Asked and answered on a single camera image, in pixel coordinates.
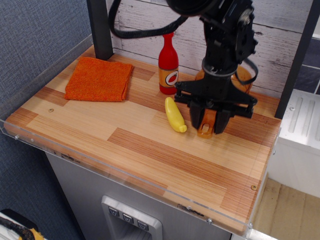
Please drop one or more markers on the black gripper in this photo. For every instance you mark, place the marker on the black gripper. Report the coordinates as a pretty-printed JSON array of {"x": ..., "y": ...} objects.
[{"x": 215, "y": 92}]

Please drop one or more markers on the orange transparent plastic pan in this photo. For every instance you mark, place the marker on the orange transparent plastic pan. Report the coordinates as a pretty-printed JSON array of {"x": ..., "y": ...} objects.
[{"x": 206, "y": 128}]

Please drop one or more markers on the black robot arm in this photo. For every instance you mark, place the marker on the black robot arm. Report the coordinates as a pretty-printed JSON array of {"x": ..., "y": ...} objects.
[{"x": 230, "y": 41}]

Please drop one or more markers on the yellow toy banana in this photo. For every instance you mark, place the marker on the yellow toy banana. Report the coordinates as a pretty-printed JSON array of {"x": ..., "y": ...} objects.
[{"x": 174, "y": 116}]

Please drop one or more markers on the red toy sauce bottle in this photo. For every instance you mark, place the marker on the red toy sauce bottle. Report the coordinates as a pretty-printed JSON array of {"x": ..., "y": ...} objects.
[{"x": 168, "y": 66}]

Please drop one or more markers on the white toy sink unit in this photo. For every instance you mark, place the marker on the white toy sink unit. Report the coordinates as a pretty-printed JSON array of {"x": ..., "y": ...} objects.
[{"x": 295, "y": 160}]

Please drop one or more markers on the orange folded cloth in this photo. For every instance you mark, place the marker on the orange folded cloth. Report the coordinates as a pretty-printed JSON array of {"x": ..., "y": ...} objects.
[{"x": 98, "y": 80}]

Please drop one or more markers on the silver dispenser button panel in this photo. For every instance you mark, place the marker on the silver dispenser button panel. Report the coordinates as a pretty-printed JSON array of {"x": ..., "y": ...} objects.
[{"x": 126, "y": 222}]

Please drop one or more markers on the silver toy fridge cabinet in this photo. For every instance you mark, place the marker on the silver toy fridge cabinet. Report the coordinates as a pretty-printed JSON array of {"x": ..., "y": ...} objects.
[{"x": 84, "y": 189}]

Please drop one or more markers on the yellow sponge piece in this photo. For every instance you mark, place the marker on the yellow sponge piece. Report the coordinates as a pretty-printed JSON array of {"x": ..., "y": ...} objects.
[{"x": 37, "y": 235}]

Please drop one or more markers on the dark right frame post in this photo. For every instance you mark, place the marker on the dark right frame post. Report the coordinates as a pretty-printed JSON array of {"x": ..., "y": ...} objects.
[{"x": 302, "y": 48}]

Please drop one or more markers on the dark frame post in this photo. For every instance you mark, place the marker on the dark frame post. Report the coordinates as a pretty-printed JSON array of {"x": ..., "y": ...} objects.
[
  {"x": 100, "y": 30},
  {"x": 302, "y": 48}
]

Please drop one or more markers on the dark left frame post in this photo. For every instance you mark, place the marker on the dark left frame post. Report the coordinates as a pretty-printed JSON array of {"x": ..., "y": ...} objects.
[{"x": 100, "y": 30}]

